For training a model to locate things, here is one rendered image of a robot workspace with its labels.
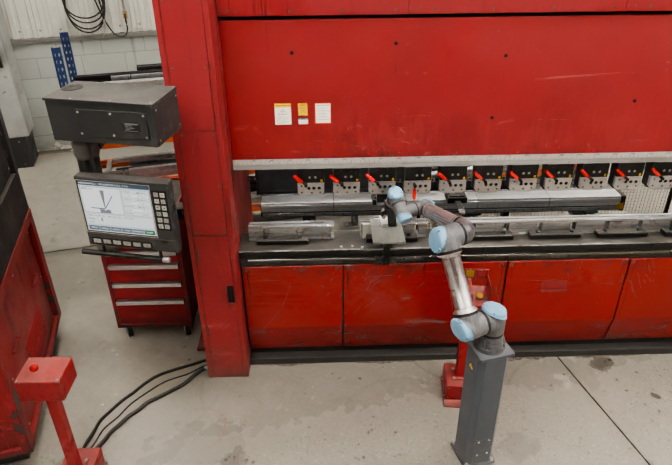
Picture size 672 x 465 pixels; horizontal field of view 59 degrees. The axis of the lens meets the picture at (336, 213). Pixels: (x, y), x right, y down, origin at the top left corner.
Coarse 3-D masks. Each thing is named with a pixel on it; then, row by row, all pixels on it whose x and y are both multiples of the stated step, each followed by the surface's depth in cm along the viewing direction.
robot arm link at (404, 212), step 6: (396, 204) 306; (402, 204) 306; (408, 204) 308; (414, 204) 308; (396, 210) 306; (402, 210) 304; (408, 210) 305; (414, 210) 307; (396, 216) 307; (402, 216) 304; (408, 216) 304; (414, 216) 310; (402, 222) 305; (408, 222) 309
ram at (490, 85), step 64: (256, 64) 299; (320, 64) 300; (384, 64) 301; (448, 64) 302; (512, 64) 303; (576, 64) 304; (640, 64) 305; (256, 128) 316; (320, 128) 317; (384, 128) 318; (448, 128) 319; (512, 128) 320; (576, 128) 322; (640, 128) 323
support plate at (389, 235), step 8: (376, 224) 342; (400, 224) 342; (376, 232) 335; (384, 232) 335; (392, 232) 334; (400, 232) 334; (376, 240) 327; (384, 240) 327; (392, 240) 327; (400, 240) 327
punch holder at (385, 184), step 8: (368, 168) 334; (376, 168) 330; (384, 168) 330; (392, 168) 330; (376, 176) 332; (384, 176) 332; (392, 176) 332; (368, 184) 342; (384, 184) 334; (392, 184) 334; (376, 192) 337; (384, 192) 337
